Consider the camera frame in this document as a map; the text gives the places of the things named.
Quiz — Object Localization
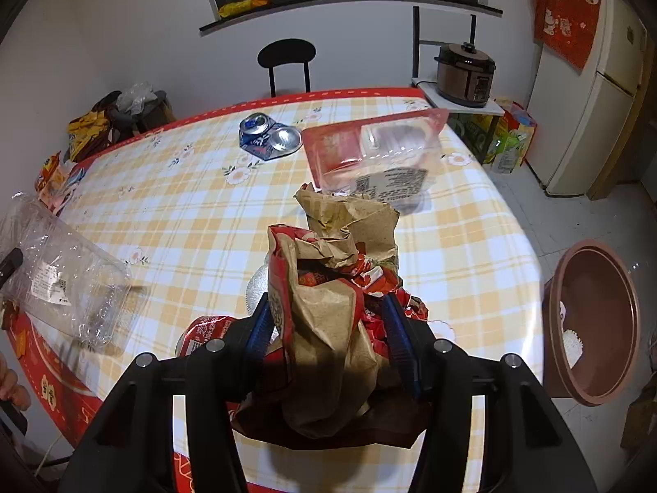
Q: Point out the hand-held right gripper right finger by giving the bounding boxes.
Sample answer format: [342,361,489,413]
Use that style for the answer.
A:
[381,297,599,493]

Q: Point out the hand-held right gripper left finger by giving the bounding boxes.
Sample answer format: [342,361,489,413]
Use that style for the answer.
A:
[59,293,273,493]

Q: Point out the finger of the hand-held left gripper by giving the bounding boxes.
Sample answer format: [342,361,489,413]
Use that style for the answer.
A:
[0,247,25,288]

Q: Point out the clear plastic container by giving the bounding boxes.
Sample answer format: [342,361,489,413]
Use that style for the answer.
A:
[0,192,133,347]

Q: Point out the brown paper bag red print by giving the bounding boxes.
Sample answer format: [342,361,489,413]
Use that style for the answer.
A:
[230,182,432,447]

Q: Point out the white foam net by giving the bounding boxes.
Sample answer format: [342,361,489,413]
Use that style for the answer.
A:
[561,329,586,368]

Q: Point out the brown plastic trash bin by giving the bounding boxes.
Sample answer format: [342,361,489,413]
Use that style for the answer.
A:
[543,239,642,406]

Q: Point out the person's left hand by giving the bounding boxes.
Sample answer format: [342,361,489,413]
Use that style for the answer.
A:
[0,352,32,412]

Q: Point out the orange snack packets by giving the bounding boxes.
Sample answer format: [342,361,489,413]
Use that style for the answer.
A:
[35,151,78,211]

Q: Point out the yellow checked tablecloth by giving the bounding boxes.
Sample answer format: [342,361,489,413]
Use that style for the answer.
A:
[5,87,546,493]

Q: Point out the yellow snack bags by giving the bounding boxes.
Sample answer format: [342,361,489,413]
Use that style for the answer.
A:
[68,108,116,162]

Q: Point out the crushed blue drink can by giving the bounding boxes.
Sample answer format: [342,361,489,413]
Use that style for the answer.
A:
[239,112,303,157]

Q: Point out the red clear plastic tray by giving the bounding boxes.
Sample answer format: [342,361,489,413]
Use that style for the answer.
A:
[302,108,447,211]

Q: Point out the wooden stool dark seat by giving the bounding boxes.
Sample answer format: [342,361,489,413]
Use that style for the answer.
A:
[110,90,175,137]

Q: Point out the crumpled clear plastic bag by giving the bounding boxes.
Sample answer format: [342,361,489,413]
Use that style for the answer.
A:
[117,81,157,114]

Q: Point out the green printed shopping bag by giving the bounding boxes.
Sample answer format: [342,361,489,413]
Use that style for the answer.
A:
[482,97,537,174]

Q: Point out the brown electric pressure cooker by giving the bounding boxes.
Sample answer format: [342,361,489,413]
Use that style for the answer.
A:
[434,41,496,108]

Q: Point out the black round-back chair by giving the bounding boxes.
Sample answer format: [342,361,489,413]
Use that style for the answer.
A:
[257,38,315,97]

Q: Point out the cream refrigerator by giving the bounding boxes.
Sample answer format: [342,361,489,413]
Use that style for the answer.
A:
[528,0,648,197]

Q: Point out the yellow snack packet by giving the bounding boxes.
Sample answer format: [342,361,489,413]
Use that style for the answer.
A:
[218,0,272,18]

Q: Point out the black window sill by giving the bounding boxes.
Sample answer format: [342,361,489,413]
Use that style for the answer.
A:
[199,0,503,32]

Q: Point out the red printed cloth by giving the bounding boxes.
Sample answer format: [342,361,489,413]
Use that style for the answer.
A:
[531,0,602,70]

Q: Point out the wooden door frame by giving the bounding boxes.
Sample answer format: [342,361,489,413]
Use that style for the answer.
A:
[588,113,657,201]

